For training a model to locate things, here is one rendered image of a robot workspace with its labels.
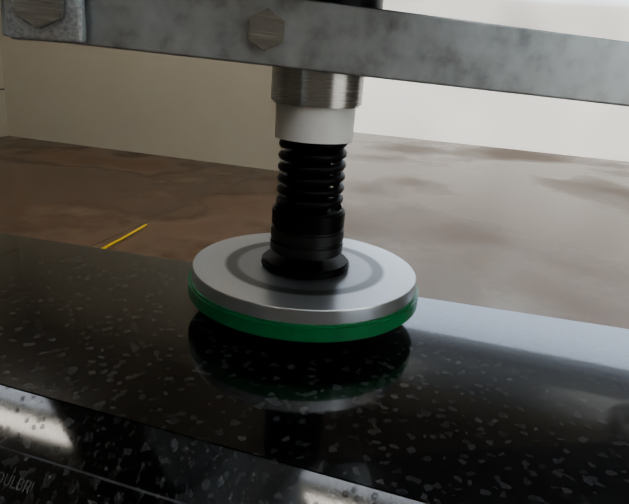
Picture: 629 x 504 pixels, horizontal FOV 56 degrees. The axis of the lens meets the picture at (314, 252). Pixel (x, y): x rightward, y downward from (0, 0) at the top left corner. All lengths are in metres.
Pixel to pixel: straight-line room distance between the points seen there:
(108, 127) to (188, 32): 6.09
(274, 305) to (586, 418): 0.25
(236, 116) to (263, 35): 5.36
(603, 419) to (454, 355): 0.13
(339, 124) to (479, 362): 0.23
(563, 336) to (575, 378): 0.08
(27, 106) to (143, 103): 1.42
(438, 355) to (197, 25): 0.33
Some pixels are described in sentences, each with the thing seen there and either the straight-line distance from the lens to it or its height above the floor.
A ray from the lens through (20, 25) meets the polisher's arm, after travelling 0.47.
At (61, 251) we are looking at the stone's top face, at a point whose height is 0.85.
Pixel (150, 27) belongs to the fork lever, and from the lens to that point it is 0.47.
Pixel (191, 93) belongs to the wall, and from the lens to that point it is 6.01.
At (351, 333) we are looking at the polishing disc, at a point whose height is 0.87.
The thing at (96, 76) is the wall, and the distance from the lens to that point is 6.57.
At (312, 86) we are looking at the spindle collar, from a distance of 0.50.
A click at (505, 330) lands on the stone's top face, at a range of 0.61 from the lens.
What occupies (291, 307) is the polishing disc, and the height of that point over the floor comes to 0.89.
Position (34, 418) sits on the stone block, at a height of 0.83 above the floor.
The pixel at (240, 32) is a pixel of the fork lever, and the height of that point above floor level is 1.10.
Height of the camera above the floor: 1.09
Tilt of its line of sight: 18 degrees down
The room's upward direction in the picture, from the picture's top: 4 degrees clockwise
